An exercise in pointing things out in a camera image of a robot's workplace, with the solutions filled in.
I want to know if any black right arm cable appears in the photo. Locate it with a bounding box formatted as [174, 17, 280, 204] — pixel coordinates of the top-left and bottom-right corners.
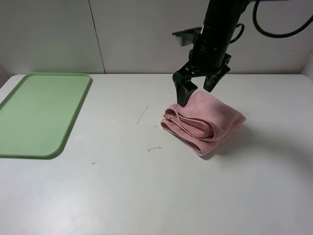
[229, 0, 313, 46]

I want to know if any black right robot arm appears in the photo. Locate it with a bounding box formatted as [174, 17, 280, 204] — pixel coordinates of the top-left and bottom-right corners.
[173, 0, 250, 107]

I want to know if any pink terry towel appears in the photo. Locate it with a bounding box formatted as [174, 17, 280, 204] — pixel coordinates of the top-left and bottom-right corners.
[160, 91, 246, 157]

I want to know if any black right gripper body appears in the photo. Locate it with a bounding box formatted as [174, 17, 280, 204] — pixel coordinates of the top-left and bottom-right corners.
[173, 33, 231, 78]

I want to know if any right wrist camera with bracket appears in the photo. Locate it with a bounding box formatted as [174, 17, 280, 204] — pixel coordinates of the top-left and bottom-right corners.
[172, 27, 202, 47]

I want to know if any green plastic tray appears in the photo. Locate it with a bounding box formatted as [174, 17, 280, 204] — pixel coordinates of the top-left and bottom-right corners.
[0, 73, 92, 160]

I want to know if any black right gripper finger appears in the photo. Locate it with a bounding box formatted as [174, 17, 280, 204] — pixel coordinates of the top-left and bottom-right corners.
[173, 77, 198, 107]
[203, 66, 230, 93]

